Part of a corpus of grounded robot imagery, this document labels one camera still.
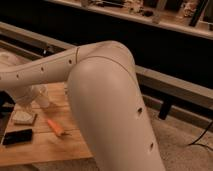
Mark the black cable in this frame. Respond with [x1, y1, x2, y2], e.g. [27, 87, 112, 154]
[187, 120, 213, 151]

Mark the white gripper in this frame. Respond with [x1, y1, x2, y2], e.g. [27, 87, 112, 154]
[8, 85, 41, 107]

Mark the white plastic cup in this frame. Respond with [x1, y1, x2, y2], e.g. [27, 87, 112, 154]
[33, 85, 50, 108]

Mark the black phone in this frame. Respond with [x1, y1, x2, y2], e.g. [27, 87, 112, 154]
[2, 129, 33, 145]

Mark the wooden table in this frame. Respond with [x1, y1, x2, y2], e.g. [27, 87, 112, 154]
[0, 83, 92, 166]

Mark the white sponge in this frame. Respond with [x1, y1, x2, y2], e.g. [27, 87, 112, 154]
[12, 111, 37, 125]

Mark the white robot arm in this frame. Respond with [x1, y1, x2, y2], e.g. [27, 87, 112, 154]
[0, 41, 166, 171]

